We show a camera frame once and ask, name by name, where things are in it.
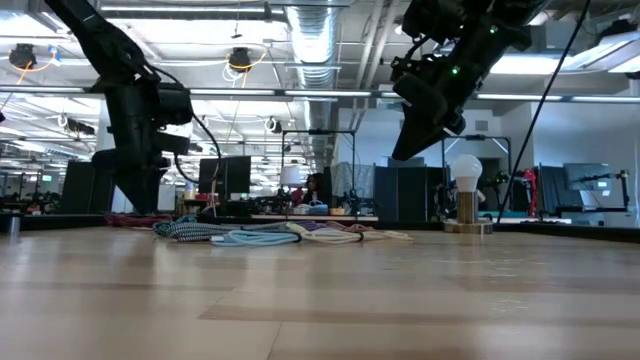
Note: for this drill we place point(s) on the person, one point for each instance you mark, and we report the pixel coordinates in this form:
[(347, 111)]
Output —
[(315, 190)]

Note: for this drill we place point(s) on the white lamp shade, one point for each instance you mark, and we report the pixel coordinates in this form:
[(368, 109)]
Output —
[(290, 176)]

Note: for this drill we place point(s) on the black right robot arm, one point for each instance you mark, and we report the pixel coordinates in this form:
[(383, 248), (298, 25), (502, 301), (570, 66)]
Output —
[(465, 12)]

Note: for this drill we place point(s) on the black ceiling camera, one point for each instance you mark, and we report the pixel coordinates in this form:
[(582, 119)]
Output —
[(240, 59), (22, 55)]

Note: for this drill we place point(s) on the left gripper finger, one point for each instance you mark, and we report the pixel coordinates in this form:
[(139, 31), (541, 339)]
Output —
[(155, 182), (135, 190)]

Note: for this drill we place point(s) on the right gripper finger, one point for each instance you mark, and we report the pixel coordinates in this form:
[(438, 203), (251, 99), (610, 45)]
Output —
[(401, 125), (415, 137)]

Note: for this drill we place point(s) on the dark partition panel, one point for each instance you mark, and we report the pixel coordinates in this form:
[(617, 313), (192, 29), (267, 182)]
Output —
[(400, 192)]

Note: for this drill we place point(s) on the black computer monitor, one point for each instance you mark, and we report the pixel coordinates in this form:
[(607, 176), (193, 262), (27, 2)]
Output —
[(225, 177)]

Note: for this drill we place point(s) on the silver ceiling duct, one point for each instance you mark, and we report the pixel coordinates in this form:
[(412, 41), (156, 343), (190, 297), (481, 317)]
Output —
[(312, 40)]

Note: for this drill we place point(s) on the red robot arm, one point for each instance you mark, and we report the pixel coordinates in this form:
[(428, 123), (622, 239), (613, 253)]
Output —
[(530, 190)]

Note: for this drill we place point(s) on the black rig frame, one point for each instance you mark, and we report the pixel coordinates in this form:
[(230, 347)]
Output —
[(475, 137), (320, 131)]

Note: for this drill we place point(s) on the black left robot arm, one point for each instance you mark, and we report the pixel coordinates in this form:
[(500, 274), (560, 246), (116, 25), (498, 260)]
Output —
[(100, 40)]

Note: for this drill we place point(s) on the white bulb table lamp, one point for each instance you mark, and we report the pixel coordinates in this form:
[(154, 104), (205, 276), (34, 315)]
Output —
[(466, 200)]

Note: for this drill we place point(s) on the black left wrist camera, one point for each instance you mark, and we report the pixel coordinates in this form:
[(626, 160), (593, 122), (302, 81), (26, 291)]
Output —
[(175, 104)]

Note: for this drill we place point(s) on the black partition panel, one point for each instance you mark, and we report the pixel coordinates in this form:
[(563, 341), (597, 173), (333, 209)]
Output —
[(85, 187)]

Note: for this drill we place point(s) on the grey monitor on arm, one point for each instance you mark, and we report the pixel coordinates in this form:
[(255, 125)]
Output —
[(585, 176)]

